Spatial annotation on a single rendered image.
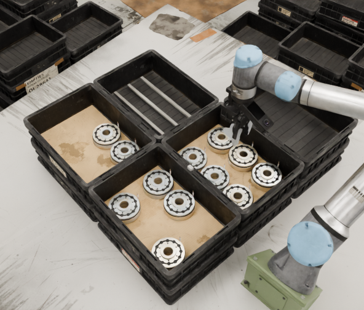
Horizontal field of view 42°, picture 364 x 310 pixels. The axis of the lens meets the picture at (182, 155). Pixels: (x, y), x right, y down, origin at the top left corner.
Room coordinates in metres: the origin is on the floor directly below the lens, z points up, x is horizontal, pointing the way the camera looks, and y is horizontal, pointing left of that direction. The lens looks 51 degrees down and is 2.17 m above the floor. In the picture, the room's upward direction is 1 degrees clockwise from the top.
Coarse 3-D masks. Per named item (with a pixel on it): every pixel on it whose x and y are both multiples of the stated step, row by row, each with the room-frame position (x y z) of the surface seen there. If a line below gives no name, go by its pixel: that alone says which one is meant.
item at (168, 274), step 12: (156, 144) 1.05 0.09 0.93; (120, 168) 0.94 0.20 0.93; (228, 204) 0.81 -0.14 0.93; (108, 216) 0.78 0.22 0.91; (240, 216) 0.77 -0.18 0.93; (120, 228) 0.73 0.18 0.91; (228, 228) 0.73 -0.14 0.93; (132, 240) 0.69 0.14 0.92; (216, 240) 0.69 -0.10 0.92; (144, 252) 0.64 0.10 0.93; (192, 252) 0.65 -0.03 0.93; (204, 252) 0.66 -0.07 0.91; (156, 264) 0.61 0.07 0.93; (180, 264) 0.61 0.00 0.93; (168, 276) 0.57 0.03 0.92
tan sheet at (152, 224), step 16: (144, 176) 0.99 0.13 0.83; (128, 192) 0.92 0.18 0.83; (144, 208) 0.86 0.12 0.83; (160, 208) 0.86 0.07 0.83; (128, 224) 0.80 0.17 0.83; (144, 224) 0.80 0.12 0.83; (160, 224) 0.80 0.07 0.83; (176, 224) 0.80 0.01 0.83; (192, 224) 0.80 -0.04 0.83; (208, 224) 0.80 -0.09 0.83; (144, 240) 0.74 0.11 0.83; (192, 240) 0.74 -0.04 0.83
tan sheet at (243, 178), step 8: (200, 136) 1.17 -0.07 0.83; (192, 144) 1.13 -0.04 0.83; (200, 144) 1.14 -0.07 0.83; (208, 152) 1.10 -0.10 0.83; (208, 160) 1.06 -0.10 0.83; (216, 160) 1.06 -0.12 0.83; (224, 160) 1.06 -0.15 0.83; (224, 168) 1.03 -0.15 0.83; (232, 168) 1.03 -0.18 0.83; (232, 176) 0.99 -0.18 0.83; (240, 176) 0.99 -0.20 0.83; (248, 176) 0.99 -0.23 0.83; (232, 184) 0.96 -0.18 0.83; (240, 184) 0.96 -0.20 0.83; (248, 184) 0.96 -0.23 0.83; (256, 192) 0.93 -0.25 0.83; (264, 192) 0.93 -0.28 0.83
